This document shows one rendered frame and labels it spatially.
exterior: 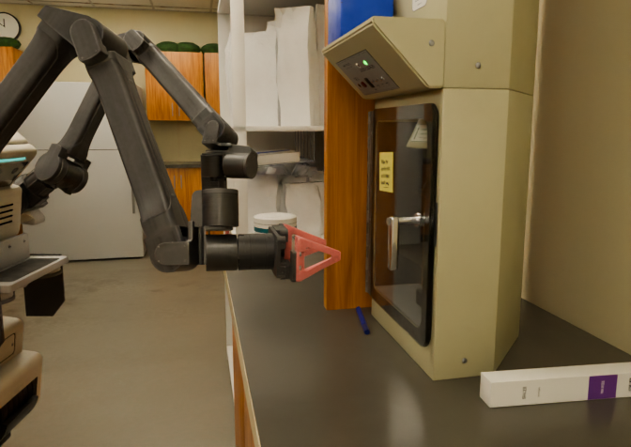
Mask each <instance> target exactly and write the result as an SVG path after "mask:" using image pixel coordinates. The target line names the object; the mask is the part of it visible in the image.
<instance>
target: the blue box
mask: <svg viewBox="0 0 631 447"><path fill-rule="evenodd" d="M393 6H394V4H393V0H329V1H328V45H329V44H331V43H332V42H334V41H335V40H337V39H339V38H340V37H341V36H343V35H344V34H346V33H347V32H349V31H351V30H352V29H354V28H355V27H357V26H358V25H360V24H361V23H364V22H365V21H367V20H368V19H370V18H371V17H373V16H384V17H393Z"/></svg>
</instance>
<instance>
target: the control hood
mask: <svg viewBox="0 0 631 447"><path fill-rule="evenodd" d="M444 42H445V22H444V21H443V20H442V19H423V18H403V17H384V16H373V17H371V18H370V19H368V20H367V21H365V22H364V23H361V24H360V25H358V26H357V27H355V28H354V29H352V30H351V31H349V32H347V33H346V34H344V35H343V36H341V37H340V38H339V39H337V40H335V41H334V42H332V43H331V44H329V45H328V46H326V47H325V48H323V49H322V53H323V55H324V56H325V57H326V58H327V59H328V60H329V61H330V63H331V64H332V65H333V66H334V67H335V68H336V69H337V70H338V71H339V73H340V74H341V75H342V76H343V77H344V78H345V79H346V80H347V81H348V82H349V84H350V85H351V86H352V87H353V88H354V89H355V90H356V91H357V92H358V93H359V95H360V96H361V97H362V98H363V99H365V100H376V99H382V98H388V97H394V96H400V95H406V94H411V93H417V92H423V91H428V90H434V89H440V88H441V87H442V86H443V68H444ZM365 49H366V51H367V52H368V53H369V54H370V55H371V56H373V58H374V59H375V60H376V61H377V62H378V64H379V65H380V66H381V67H382V68H383V69H384V70H385V71H386V72H387V74H388V75H389V76H390V77H391V78H392V79H393V81H394V82H395V83H396V84H397V85H398V86H399V87H400V88H398V89H394V90H389V91H384V92H379V93H375V94H370V95H363V93H362V92H361V91H360V90H359V88H358V87H356V86H355V85H354V84H353V82H352V81H351V80H350V79H349V78H348V77H347V76H346V75H345V74H344V72H343V71H342V70H341V69H340V68H339V67H338V66H337V65H336V63H337V62H339V61H341V60H344V59H346V58H348V57H350V56H352V55H353V54H356V53H358V52H361V51H363V50H365Z"/></svg>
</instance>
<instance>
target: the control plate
mask: <svg viewBox="0 0 631 447"><path fill-rule="evenodd" d="M363 60H364V61H366V62H367V64H368V65H365V64H364V63H363ZM356 63H357V64H359V65H360V68H359V67H358V66H357V65H356ZM336 65H337V66H338V67H339V68H340V69H341V70H342V71H343V72H344V74H345V75H346V76H347V77H348V78H349V79H350V80H351V81H352V82H353V84H354V85H355V86H356V87H358V88H359V90H360V91H361V92H362V93H363V95H370V94H375V93H379V92H384V91H389V90H394V89H398V88H400V87H399V86H398V85H397V84H396V83H395V82H394V81H393V79H392V78H391V77H390V76H389V75H388V74H387V72H386V71H385V70H384V69H383V68H382V67H381V66H380V65H379V64H378V62H377V61H376V60H375V59H374V58H373V56H371V55H370V54H369V53H368V52H367V51H366V49H365V50H363V51H361V52H358V53H356V54H353V55H352V56H350V57H348V58H346V59H344V60H341V61H339V62H337V63H336ZM380 76H382V77H383V78H384V79H385V81H384V80H382V81H381V80H380V79H381V78H380ZM364 78H367V79H368V80H369V81H370V82H371V83H372V79H374V80H376V79H377V78H378V79H379V80H380V82H375V83H372V84H373V85H374V88H372V87H371V86H370V85H369V84H368V83H366V81H365V80H364ZM361 82H364V83H365V84H366V85H367V87H363V86H362V84H361ZM358 84H360V85H361V87H359V86H358Z"/></svg>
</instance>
